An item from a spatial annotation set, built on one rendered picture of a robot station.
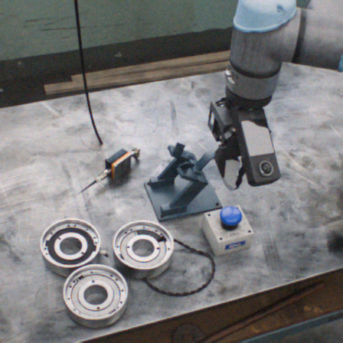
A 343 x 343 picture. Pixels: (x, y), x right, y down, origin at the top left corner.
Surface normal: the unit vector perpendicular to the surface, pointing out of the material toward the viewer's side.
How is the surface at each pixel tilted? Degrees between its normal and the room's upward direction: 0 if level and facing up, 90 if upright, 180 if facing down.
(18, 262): 0
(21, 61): 90
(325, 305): 0
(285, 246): 0
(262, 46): 90
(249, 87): 90
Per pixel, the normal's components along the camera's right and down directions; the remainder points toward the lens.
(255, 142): 0.26, -0.23
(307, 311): 0.07, -0.69
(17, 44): 0.33, 0.70
